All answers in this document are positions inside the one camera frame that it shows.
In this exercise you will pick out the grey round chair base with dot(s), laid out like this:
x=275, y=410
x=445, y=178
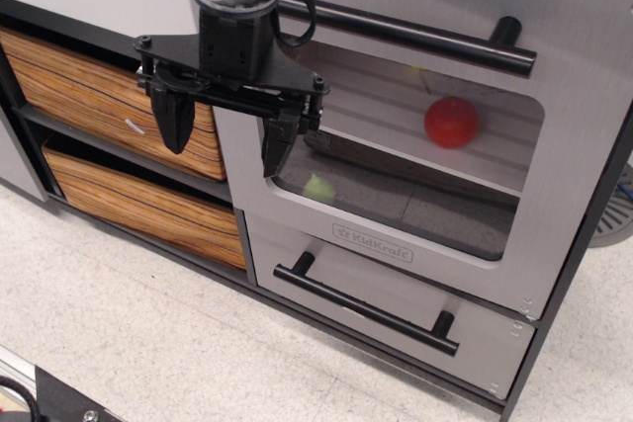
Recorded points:
x=615, y=224

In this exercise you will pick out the red toy tomato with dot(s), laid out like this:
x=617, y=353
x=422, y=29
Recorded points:
x=452, y=122

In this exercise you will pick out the green toy pear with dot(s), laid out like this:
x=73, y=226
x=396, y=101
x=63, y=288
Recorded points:
x=319, y=189

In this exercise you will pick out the upper wood-pattern fabric bin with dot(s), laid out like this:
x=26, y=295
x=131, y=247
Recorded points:
x=104, y=101

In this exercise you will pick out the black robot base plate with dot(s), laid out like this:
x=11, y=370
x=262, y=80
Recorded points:
x=58, y=401

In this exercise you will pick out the white oven shelf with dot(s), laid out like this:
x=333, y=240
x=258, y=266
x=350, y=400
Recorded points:
x=394, y=166

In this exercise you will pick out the grey toy oven door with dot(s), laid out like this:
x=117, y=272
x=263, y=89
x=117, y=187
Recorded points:
x=545, y=137

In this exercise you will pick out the wood-pattern fabric bin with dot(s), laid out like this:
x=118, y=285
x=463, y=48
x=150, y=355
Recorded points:
x=104, y=101
x=111, y=188

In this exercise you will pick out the black drawer handle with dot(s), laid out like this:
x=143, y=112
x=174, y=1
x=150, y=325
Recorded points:
x=435, y=338

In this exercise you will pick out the black oven door handle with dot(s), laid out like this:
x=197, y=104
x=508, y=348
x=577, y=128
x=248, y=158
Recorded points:
x=499, y=52

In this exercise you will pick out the lower wood-pattern fabric bin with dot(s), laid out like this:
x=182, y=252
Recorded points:
x=111, y=188

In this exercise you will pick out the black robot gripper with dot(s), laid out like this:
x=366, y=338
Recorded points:
x=237, y=63

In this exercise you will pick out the grey lower drawer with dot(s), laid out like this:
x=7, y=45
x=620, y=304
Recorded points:
x=454, y=336

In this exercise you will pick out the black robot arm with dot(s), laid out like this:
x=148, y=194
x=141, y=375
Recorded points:
x=236, y=61

